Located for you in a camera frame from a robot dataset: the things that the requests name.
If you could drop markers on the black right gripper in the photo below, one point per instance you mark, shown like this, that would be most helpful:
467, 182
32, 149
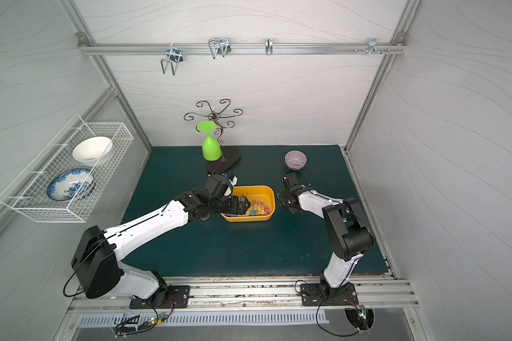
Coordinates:
289, 198

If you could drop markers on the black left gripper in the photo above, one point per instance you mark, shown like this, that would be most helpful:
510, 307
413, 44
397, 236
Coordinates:
242, 204

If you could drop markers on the yellow plastic storage box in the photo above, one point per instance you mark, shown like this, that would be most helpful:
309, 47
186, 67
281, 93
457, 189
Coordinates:
261, 200

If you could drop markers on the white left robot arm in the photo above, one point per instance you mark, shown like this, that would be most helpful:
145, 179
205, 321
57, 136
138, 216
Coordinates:
97, 262

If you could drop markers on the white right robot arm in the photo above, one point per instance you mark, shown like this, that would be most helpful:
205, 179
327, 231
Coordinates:
348, 231

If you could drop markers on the lilac ceramic bowl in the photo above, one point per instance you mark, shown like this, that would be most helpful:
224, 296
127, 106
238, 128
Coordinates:
295, 160

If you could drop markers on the dark metal cup stand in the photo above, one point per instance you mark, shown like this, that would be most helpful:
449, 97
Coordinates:
230, 155

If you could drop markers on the green plastic goblet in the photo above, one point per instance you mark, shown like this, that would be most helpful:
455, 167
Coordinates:
210, 146

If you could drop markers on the white ceramic bowl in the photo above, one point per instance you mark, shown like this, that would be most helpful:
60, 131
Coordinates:
93, 151

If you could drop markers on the blue patterned ceramic plate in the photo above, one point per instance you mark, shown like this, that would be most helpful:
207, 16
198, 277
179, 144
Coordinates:
75, 182

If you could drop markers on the metal loop hook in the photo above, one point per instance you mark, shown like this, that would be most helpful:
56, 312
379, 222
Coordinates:
219, 46

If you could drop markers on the small metal hook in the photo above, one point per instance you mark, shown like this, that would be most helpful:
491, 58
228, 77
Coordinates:
268, 46

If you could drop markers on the metal double hook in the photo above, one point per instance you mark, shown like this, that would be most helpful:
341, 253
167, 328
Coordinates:
172, 60

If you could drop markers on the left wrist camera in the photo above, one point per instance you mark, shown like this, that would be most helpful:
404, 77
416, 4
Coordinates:
220, 185

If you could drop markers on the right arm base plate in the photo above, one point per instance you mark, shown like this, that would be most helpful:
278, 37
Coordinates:
313, 295

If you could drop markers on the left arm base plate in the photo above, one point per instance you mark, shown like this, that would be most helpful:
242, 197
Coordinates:
170, 297

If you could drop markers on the white wire wall basket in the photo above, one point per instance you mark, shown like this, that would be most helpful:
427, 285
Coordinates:
26, 194

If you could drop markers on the metal bracket hook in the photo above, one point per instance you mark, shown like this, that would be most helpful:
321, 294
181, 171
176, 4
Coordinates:
372, 47

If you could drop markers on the aluminium cross rail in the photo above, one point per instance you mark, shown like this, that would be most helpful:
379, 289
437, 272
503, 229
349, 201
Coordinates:
202, 49

